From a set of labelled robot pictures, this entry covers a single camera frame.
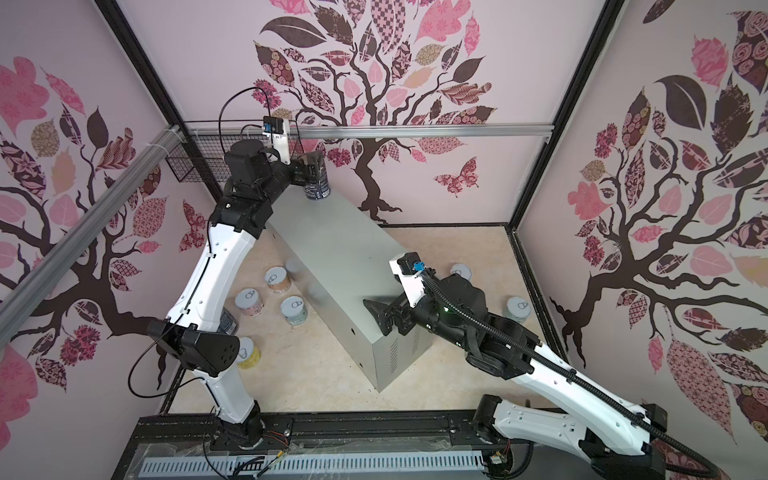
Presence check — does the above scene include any dark blue tall can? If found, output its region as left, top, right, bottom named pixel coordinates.
left=303, top=151, right=331, bottom=200

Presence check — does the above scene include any blue white label can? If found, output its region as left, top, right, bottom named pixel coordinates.
left=217, top=308, right=239, bottom=335

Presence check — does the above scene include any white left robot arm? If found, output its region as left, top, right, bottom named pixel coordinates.
left=147, top=135, right=305, bottom=449

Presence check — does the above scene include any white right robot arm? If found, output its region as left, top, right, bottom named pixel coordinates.
left=363, top=274, right=666, bottom=479

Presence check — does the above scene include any grey metal cabinet counter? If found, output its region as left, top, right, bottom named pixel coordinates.
left=267, top=186, right=432, bottom=391

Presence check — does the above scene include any silver aluminium crossbar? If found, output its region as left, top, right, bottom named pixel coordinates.
left=184, top=122, right=554, bottom=140

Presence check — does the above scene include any teal label small can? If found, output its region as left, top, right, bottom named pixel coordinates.
left=280, top=295, right=308, bottom=326

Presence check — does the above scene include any orange label small can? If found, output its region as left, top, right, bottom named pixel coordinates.
left=264, top=266, right=292, bottom=294

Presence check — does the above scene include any pale blue small can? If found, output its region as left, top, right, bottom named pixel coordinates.
left=504, top=296, right=532, bottom=324

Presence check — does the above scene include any pink label small can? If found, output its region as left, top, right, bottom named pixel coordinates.
left=234, top=288, right=264, bottom=317

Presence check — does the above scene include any yellow label small can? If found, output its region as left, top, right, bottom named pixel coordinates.
left=236, top=337, right=261, bottom=370

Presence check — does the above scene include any silver diagonal aluminium bar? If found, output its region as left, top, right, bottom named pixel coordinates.
left=1, top=125, right=182, bottom=346

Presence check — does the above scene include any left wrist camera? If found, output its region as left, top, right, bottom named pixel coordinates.
left=263, top=116, right=291, bottom=165

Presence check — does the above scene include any black wire mesh basket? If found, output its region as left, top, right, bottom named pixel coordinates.
left=165, top=122, right=277, bottom=185

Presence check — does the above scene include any black aluminium frame rail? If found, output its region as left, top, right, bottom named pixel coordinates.
left=110, top=409, right=601, bottom=480

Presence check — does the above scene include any white slotted cable duct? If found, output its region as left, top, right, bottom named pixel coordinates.
left=132, top=451, right=486, bottom=479

